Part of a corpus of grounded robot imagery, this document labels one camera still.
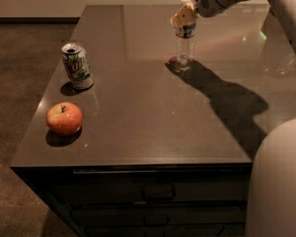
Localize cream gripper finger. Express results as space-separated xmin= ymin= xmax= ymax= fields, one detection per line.
xmin=171 ymin=14 xmax=195 ymax=28

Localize clear plastic water bottle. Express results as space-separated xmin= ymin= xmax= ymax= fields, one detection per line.
xmin=175 ymin=0 xmax=196 ymax=67

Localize green 7up soda can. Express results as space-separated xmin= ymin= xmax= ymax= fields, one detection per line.
xmin=61 ymin=42 xmax=94 ymax=90

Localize red apple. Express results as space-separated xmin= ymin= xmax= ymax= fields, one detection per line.
xmin=46 ymin=102 xmax=83 ymax=136

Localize dark cabinet with drawers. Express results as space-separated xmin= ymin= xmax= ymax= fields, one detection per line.
xmin=12 ymin=166 xmax=251 ymax=237

